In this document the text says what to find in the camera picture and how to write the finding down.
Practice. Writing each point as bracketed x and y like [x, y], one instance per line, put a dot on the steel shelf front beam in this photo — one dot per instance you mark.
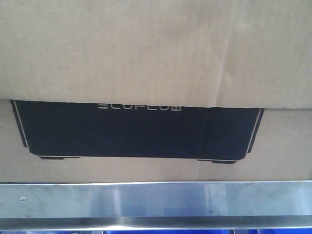
[156, 205]

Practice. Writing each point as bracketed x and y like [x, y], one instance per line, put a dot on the brown cardboard box black print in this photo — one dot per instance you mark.
[201, 53]

